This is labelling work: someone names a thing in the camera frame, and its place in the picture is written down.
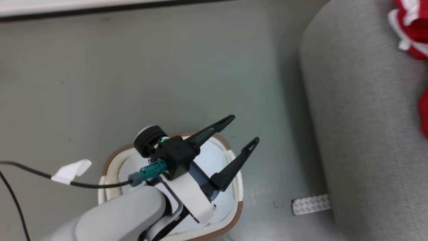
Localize thin black cable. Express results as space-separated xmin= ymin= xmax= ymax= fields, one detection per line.
xmin=0 ymin=161 xmax=133 ymax=189
xmin=0 ymin=170 xmax=31 ymax=241

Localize teal cable connector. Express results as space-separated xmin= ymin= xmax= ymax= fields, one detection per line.
xmin=128 ymin=159 xmax=168 ymax=187

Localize white baseboard strip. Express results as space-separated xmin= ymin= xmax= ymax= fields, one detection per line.
xmin=0 ymin=0 xmax=191 ymax=18

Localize grey fabric sofa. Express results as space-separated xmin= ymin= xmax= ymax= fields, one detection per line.
xmin=299 ymin=0 xmax=428 ymax=241

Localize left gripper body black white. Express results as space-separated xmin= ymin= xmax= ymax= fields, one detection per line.
xmin=133 ymin=125 xmax=218 ymax=225

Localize white tape label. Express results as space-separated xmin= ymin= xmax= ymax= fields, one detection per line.
xmin=51 ymin=159 xmax=92 ymax=185

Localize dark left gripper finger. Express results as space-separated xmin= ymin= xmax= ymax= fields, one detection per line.
xmin=210 ymin=136 xmax=260 ymax=192
xmin=190 ymin=114 xmax=236 ymax=150

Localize red and white garment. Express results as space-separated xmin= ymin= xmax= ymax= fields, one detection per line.
xmin=387 ymin=0 xmax=428 ymax=61

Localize white laundry basket brown rim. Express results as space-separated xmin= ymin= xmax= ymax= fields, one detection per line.
xmin=98 ymin=131 xmax=244 ymax=241

